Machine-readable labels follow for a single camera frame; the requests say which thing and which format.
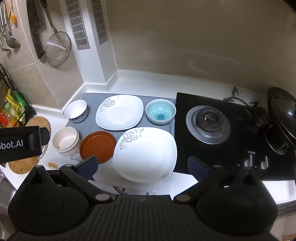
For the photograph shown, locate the hanging metal spatula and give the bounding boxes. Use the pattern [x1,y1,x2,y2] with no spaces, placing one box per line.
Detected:
[0,9,11,52]

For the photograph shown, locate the hanging wire mesh strainer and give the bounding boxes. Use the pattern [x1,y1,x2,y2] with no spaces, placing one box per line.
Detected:
[42,0,72,68]

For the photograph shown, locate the black glass gas stove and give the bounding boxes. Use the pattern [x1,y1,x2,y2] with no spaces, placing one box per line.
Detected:
[173,92,296,181]

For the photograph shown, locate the teal glazed bowl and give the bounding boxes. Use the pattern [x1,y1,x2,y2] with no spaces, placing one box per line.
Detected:
[145,99,176,126]

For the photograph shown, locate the pile of seasoning packets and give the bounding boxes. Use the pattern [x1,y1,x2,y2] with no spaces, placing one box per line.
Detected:
[0,89,31,128]

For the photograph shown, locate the cream bowl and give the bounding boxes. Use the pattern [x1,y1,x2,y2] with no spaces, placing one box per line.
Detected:
[55,137,81,158]
[52,127,80,151]

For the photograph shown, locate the black wire rack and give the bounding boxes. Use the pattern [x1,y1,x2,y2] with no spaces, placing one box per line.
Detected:
[0,62,37,128]

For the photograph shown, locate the grey dish mat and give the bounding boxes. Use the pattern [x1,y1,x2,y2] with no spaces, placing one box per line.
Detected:
[65,93,176,183]

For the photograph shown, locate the black wok with lid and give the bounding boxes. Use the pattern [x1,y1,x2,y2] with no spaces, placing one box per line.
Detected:
[251,87,296,155]

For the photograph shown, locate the hanging metal ladle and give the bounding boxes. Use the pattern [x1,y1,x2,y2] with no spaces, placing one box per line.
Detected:
[3,0,21,49]

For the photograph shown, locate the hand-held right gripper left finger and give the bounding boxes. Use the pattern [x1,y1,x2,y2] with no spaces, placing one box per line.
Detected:
[23,156,114,205]

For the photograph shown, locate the silver stove burner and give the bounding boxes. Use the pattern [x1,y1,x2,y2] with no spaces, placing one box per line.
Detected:
[186,105,230,144]

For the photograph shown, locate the white plate with dark rim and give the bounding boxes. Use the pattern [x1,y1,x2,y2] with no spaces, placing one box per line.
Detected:
[63,100,88,123]

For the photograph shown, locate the brown round plate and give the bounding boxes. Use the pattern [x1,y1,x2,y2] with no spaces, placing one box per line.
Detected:
[79,131,117,165]

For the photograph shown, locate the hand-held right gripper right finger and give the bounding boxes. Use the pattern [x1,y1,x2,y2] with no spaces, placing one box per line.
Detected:
[173,156,266,205]

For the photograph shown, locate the grey slotted vent panel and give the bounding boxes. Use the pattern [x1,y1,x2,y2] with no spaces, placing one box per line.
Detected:
[65,0,90,50]
[91,0,109,45]

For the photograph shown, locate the black iron pan support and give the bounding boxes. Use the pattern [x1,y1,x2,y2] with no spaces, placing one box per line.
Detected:
[223,86,259,109]

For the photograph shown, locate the round wooden cutting board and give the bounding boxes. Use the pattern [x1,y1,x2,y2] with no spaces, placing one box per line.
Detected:
[8,116,52,174]

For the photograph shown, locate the hanging cleaver knife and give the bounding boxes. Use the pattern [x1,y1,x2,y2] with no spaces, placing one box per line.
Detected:
[26,0,45,59]

